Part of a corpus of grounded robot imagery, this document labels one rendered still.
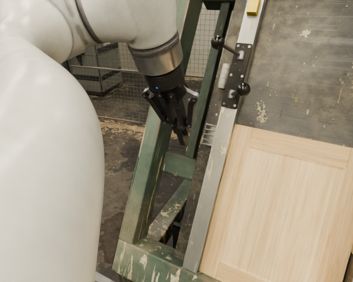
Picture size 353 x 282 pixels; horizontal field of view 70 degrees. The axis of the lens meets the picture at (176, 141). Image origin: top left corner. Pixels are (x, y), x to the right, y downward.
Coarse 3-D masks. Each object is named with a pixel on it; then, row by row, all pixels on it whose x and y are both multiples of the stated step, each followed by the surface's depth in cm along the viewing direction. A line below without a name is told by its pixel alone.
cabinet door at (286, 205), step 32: (256, 128) 77; (256, 160) 77; (288, 160) 73; (320, 160) 70; (352, 160) 67; (224, 192) 80; (256, 192) 76; (288, 192) 73; (320, 192) 70; (352, 192) 66; (224, 224) 79; (256, 224) 76; (288, 224) 72; (320, 224) 69; (352, 224) 66; (224, 256) 79; (256, 256) 75; (288, 256) 72; (320, 256) 69
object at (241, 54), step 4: (216, 36) 69; (220, 36) 69; (212, 40) 70; (216, 40) 69; (220, 40) 69; (224, 40) 70; (212, 44) 70; (216, 44) 69; (220, 44) 69; (224, 44) 72; (216, 48) 70; (220, 48) 70; (224, 48) 73; (228, 48) 73; (232, 52) 74; (236, 52) 75; (240, 52) 76; (244, 52) 76; (240, 56) 76; (244, 56) 76
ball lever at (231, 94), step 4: (240, 84) 66; (244, 84) 65; (248, 84) 66; (236, 88) 66; (240, 88) 65; (244, 88) 65; (248, 88) 65; (232, 92) 76; (236, 92) 67; (240, 92) 66; (244, 92) 65; (248, 92) 66; (228, 96) 77; (232, 96) 76; (240, 96) 67; (244, 96) 67
